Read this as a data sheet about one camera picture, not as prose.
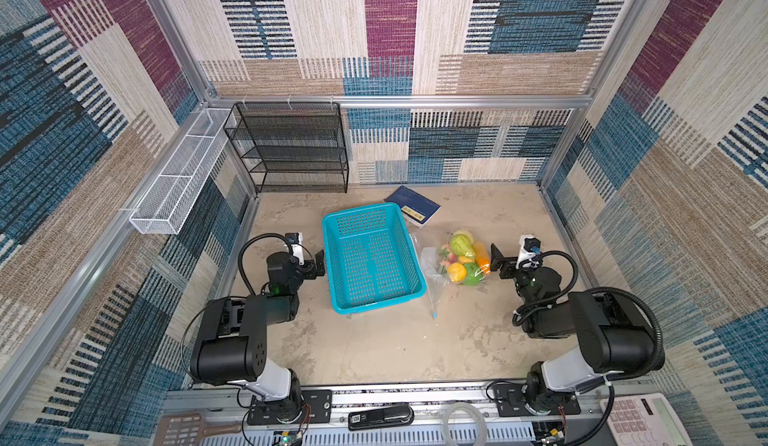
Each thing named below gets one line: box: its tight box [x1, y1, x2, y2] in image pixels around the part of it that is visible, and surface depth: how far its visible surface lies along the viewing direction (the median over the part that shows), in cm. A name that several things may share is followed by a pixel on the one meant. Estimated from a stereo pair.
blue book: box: [384, 185, 442, 228], surface depth 114 cm
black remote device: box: [347, 404, 415, 431], surface depth 71 cm
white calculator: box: [607, 393, 693, 446], surface depth 71 cm
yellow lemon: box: [448, 262, 467, 283], surface depth 89 cm
